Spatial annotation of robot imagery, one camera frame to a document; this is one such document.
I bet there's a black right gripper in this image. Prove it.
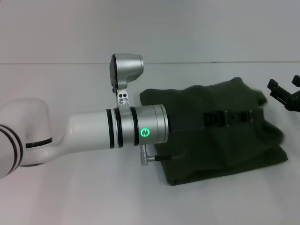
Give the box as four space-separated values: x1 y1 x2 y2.
267 75 300 111

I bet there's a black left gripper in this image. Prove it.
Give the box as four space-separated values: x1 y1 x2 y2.
166 109 255 132

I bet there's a dark green shirt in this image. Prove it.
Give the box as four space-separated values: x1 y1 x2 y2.
139 76 289 187

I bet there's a left arm cable with plug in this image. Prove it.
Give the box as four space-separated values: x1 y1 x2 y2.
140 143 184 167

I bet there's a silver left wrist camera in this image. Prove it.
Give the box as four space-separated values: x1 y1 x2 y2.
108 53 145 109

